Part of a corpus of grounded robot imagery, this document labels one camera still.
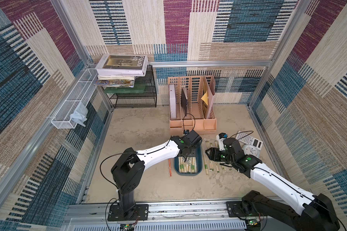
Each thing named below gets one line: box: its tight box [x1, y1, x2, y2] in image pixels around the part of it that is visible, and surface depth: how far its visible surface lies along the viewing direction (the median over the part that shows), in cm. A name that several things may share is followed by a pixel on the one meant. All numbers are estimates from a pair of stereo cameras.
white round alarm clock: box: [241, 143, 261, 158], surface depth 93 cm
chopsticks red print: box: [168, 158, 173, 178], surface depth 89 cm
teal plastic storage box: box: [173, 140, 203, 177], surface depth 87 cm
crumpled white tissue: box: [69, 101, 89, 128], surface depth 69 cm
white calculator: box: [235, 130, 264, 151], surface depth 99 cm
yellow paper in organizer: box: [200, 89, 209, 106], surface depth 91 cm
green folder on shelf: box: [104, 85, 146, 94], surface depth 96 cm
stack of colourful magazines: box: [93, 75, 135, 89], surface depth 83 cm
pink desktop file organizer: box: [167, 75, 218, 134], surface depth 106 cm
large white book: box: [94, 54, 149, 77], surface depth 85 cm
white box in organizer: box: [169, 84, 177, 119], surface depth 104 cm
